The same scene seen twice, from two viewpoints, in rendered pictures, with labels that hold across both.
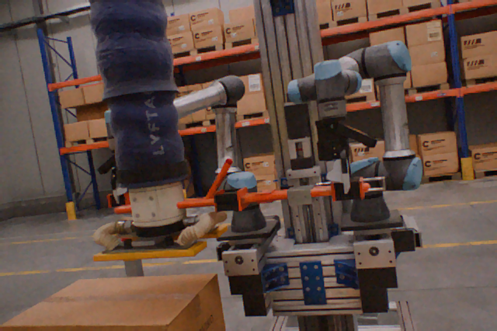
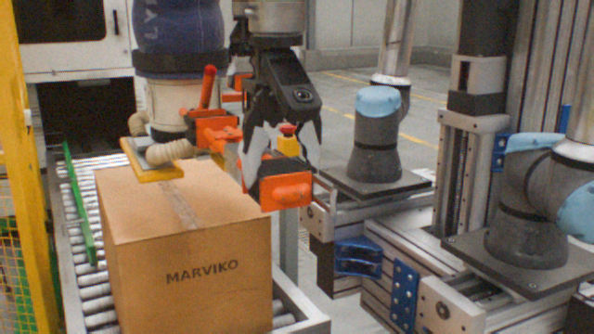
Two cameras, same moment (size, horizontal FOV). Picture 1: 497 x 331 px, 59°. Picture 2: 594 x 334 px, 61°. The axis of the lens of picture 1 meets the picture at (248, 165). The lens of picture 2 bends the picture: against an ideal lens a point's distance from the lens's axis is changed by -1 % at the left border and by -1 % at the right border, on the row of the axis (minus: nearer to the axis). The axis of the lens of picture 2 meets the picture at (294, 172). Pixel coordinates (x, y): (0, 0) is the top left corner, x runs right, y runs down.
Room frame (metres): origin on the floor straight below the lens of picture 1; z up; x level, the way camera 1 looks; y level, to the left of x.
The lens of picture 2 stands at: (0.77, -0.79, 1.49)
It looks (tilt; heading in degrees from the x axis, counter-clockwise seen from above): 19 degrees down; 48
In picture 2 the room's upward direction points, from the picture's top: straight up
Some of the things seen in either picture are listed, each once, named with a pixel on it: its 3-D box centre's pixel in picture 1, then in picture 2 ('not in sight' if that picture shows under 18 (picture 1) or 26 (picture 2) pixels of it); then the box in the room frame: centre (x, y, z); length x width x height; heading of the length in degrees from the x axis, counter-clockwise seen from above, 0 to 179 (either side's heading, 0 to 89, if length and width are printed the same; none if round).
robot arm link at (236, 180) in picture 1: (242, 189); (377, 113); (1.81, 0.04, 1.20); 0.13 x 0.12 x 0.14; 27
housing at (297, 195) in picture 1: (300, 195); (247, 160); (1.25, -0.14, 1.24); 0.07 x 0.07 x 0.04; 73
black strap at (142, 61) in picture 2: (153, 170); (182, 57); (1.40, 0.30, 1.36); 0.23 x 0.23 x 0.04
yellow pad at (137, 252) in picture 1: (148, 246); (148, 149); (1.30, 0.33, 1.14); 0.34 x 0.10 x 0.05; 73
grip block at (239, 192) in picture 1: (231, 199); (212, 127); (1.32, 0.07, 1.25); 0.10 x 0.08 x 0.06; 163
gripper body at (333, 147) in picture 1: (333, 139); (275, 79); (1.22, -0.25, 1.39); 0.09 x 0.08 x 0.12; 72
